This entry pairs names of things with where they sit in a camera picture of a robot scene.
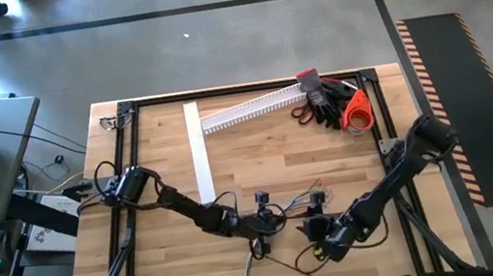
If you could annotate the white box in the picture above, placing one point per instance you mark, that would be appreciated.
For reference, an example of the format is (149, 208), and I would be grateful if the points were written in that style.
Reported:
(53, 235)

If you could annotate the black floor mat striped edges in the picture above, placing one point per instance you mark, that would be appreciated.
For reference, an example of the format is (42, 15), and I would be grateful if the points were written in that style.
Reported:
(478, 113)

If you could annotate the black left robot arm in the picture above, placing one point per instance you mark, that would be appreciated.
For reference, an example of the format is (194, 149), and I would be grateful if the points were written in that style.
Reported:
(178, 204)

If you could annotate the grey black work glove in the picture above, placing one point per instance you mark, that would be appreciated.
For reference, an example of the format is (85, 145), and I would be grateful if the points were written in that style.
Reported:
(344, 89)
(319, 98)

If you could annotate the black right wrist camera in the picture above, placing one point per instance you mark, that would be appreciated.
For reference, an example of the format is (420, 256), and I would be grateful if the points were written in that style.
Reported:
(317, 198)

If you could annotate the black aluminium table frame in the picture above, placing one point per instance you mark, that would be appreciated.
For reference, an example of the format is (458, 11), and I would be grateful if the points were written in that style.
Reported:
(244, 88)

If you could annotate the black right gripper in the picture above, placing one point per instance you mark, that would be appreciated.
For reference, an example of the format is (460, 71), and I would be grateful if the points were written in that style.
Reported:
(339, 240)

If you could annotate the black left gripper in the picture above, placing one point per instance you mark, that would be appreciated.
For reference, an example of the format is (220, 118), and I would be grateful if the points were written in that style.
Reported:
(240, 224)

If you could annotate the white paper scrap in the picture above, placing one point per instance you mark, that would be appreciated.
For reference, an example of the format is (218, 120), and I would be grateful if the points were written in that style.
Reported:
(186, 35)

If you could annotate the white duct cover strip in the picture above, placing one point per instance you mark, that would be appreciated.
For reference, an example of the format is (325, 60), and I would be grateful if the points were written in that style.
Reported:
(197, 145)

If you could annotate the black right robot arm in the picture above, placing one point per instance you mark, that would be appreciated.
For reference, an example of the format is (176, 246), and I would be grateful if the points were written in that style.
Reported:
(395, 179)

